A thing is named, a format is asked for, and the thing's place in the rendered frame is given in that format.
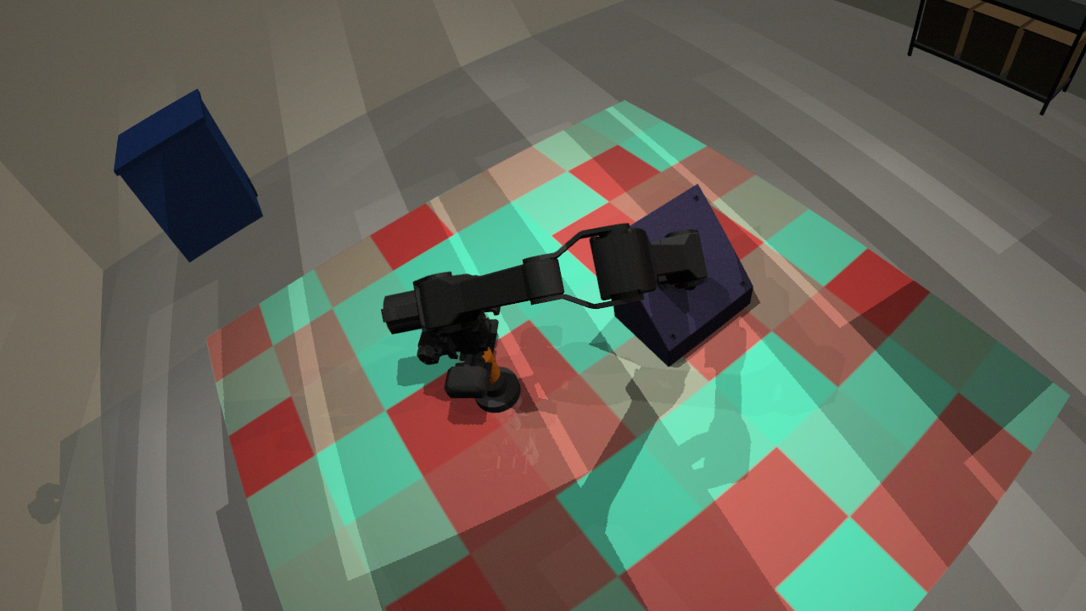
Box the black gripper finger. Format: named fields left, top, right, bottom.
left=455, top=362, right=492, bottom=375
left=488, top=319, right=498, bottom=355

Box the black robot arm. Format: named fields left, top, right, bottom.
left=381, top=222, right=708, bottom=365

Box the orange knob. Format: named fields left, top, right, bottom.
left=483, top=347, right=500, bottom=384

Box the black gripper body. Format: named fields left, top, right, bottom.
left=444, top=306, right=501, bottom=398

